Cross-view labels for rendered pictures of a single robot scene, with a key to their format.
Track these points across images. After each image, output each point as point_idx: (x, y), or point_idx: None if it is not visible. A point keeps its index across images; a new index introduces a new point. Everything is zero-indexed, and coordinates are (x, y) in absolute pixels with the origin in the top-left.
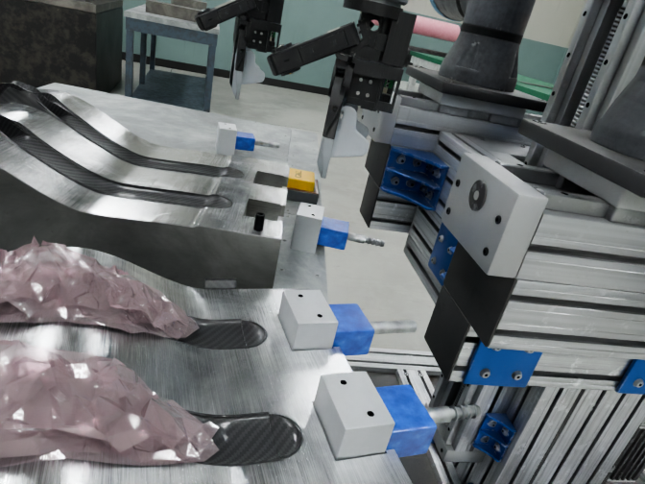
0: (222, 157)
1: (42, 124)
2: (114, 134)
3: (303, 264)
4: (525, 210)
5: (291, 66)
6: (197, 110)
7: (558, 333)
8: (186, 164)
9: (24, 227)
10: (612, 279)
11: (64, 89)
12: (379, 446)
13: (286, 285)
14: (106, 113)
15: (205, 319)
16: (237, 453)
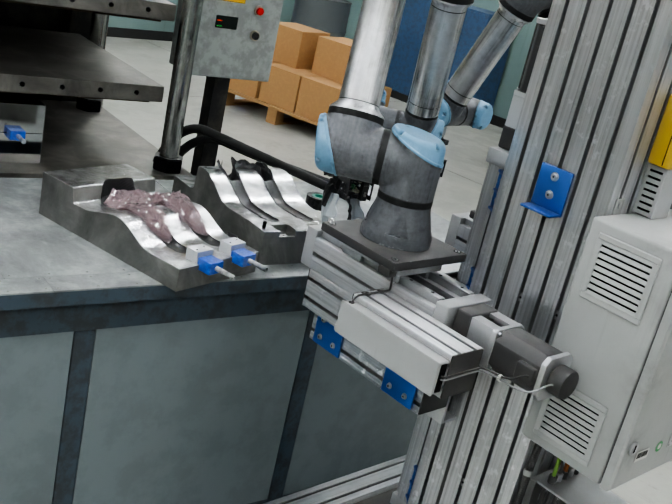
0: None
1: (251, 178)
2: (286, 193)
3: (305, 269)
4: (310, 233)
5: (327, 172)
6: (447, 221)
7: (326, 308)
8: (298, 212)
9: (213, 207)
10: (343, 283)
11: (377, 187)
12: (194, 259)
13: (281, 267)
14: (370, 203)
15: (212, 237)
16: (172, 248)
